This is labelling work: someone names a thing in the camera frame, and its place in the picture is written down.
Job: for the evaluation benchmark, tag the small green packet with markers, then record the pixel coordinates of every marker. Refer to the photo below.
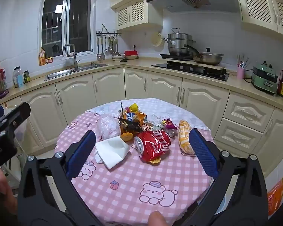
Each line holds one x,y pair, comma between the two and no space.
26,77

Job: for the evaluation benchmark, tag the black snack wrapper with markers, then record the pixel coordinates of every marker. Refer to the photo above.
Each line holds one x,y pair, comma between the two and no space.
128,125

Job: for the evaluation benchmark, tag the steel faucet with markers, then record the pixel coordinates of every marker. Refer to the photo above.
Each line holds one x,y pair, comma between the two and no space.
72,56

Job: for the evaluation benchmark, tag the window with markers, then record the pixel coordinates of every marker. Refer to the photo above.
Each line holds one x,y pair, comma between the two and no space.
79,16

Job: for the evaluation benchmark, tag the orange plastic bag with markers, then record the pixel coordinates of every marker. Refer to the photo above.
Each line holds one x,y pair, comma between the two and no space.
276,195

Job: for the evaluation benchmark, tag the white tissue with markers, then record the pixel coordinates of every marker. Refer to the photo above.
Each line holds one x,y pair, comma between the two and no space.
113,150

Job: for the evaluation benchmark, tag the black straw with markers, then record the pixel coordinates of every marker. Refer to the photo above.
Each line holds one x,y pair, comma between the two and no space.
121,109

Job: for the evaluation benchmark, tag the yellow colander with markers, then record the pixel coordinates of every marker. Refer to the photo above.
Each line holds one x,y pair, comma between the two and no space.
157,39

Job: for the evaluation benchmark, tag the dark sauce bottle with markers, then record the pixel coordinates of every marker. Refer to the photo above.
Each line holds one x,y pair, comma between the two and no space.
282,84

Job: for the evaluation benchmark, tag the purple knife holder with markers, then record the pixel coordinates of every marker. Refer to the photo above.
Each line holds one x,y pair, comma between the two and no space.
1,82

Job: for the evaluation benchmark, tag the cream lower cabinets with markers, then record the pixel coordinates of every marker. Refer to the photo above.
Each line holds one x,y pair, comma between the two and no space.
77,94

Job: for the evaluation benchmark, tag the crushed red can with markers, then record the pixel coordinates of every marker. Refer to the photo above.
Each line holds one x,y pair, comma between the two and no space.
155,143

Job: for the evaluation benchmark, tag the steel spatula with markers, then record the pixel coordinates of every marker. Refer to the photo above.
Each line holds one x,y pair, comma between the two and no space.
103,55

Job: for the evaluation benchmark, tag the bundle of chopsticks and spoons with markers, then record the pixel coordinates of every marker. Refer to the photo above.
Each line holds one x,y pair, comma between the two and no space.
242,62

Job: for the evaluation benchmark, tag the steel skimmer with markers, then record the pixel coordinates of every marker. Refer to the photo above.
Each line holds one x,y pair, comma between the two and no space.
117,51

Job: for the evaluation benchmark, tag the small red jar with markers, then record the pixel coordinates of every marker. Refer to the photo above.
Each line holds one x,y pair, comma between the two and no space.
49,60

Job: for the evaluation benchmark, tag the pink utensil holder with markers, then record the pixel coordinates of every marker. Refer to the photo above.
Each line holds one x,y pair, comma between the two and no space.
241,73

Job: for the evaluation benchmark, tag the yellow snack packet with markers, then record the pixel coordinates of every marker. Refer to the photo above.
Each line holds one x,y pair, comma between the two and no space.
185,136

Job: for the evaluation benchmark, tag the steel spoon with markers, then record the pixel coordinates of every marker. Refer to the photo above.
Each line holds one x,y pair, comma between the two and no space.
110,49

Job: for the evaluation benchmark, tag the person's left hand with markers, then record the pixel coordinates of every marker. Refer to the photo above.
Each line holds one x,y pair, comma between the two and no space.
7,193

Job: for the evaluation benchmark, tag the pink checkered tablecloth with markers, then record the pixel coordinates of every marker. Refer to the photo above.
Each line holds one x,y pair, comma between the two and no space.
122,183

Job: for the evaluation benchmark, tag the wooden board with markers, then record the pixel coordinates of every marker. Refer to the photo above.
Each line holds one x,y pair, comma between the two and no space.
214,67

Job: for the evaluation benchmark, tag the clear plastic wrapper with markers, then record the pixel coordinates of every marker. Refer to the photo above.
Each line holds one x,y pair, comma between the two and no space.
158,121

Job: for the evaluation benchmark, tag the person's right hand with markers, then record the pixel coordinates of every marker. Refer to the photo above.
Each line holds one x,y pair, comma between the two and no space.
157,219

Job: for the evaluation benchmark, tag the wall utensil rack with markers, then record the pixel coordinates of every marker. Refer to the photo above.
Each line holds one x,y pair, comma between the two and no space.
108,32

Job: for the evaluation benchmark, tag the cream upper corner cabinet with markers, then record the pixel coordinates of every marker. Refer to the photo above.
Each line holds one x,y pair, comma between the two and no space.
134,11

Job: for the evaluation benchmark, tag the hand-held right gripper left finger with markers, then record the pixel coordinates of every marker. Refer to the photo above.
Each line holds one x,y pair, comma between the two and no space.
81,155

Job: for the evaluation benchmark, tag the clear plastic bag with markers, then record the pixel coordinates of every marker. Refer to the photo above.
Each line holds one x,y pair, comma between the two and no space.
107,126

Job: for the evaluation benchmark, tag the crushed orange can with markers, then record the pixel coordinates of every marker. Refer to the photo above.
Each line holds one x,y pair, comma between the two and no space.
140,117

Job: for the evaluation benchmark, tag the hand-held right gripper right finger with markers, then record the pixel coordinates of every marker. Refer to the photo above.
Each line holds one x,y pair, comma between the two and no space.
204,155

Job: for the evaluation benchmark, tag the white fringed cloth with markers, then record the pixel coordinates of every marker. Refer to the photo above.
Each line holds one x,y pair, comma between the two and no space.
160,106

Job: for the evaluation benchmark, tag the clear plastic jar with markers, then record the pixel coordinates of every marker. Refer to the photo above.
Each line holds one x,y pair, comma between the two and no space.
18,77

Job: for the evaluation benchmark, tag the steel steamer pot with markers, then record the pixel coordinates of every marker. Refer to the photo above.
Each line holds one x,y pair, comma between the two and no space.
178,43

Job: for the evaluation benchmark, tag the orange peel piece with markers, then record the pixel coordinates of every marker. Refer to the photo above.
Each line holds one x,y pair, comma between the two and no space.
154,161
126,136

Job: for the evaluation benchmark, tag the cream upper cabinet with lattice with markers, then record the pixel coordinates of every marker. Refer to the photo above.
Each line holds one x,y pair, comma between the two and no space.
257,7

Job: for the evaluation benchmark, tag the red bowl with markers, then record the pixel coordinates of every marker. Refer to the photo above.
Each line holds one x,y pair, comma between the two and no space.
131,53

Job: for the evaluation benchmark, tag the steel sink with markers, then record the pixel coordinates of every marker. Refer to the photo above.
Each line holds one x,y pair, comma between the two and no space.
70,72

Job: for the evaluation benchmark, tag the steel frying pan with lid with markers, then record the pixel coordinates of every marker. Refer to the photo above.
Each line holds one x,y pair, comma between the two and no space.
208,57

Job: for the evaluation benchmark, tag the black gas stove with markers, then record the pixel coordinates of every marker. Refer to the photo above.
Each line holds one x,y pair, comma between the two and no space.
191,71

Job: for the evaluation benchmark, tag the yellow candy wrapper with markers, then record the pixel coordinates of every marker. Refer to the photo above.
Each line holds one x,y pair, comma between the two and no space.
133,107

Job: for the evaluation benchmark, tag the purple candy wrapper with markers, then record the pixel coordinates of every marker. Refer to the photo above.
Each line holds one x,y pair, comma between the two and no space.
168,123

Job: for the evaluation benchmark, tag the white bowl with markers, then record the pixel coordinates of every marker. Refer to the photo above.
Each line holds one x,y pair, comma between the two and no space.
118,57

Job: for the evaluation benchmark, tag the orange seasoning packet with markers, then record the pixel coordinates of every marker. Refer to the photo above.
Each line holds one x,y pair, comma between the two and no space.
42,57

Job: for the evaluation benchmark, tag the small steel ladle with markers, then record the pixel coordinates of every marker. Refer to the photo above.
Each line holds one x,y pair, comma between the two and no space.
106,49

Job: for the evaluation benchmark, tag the green electric cooker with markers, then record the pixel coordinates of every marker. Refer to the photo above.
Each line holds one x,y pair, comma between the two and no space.
265,80

